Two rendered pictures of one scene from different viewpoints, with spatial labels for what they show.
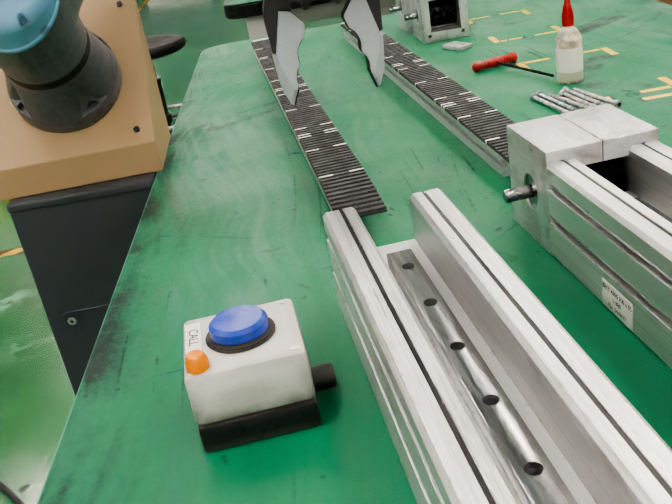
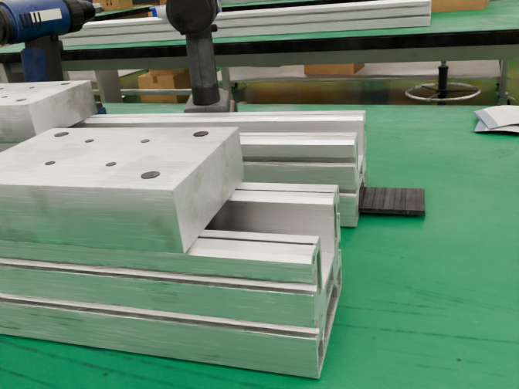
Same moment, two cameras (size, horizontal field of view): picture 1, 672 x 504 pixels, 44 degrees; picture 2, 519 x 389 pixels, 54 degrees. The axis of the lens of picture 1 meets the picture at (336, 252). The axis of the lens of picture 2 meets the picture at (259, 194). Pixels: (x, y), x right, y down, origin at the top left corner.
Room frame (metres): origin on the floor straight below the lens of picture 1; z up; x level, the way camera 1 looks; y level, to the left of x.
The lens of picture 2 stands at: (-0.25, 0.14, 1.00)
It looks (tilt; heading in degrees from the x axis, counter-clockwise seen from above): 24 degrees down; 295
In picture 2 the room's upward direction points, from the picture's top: 6 degrees counter-clockwise
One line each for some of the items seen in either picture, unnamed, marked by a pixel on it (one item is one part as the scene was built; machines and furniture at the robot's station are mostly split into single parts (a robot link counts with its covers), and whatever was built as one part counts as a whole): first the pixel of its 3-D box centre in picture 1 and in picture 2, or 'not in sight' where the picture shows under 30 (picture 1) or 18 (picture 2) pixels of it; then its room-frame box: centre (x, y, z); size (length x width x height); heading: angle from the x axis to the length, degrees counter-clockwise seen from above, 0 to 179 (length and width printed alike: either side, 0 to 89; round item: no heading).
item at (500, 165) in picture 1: (407, 73); not in sight; (1.32, -0.16, 0.79); 0.96 x 0.04 x 0.03; 6
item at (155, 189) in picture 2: not in sight; (110, 197); (-0.02, -0.11, 0.87); 0.16 x 0.11 x 0.07; 6
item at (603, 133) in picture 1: (568, 179); not in sight; (0.68, -0.22, 0.83); 0.12 x 0.09 x 0.10; 96
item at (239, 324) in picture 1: (239, 329); not in sight; (0.49, 0.07, 0.84); 0.04 x 0.04 x 0.02
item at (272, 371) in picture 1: (261, 366); not in sight; (0.49, 0.06, 0.81); 0.10 x 0.08 x 0.06; 96
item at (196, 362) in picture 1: (196, 360); not in sight; (0.46, 0.10, 0.85); 0.02 x 0.02 x 0.01
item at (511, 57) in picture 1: (520, 68); not in sight; (1.25, -0.33, 0.79); 0.16 x 0.08 x 0.02; 20
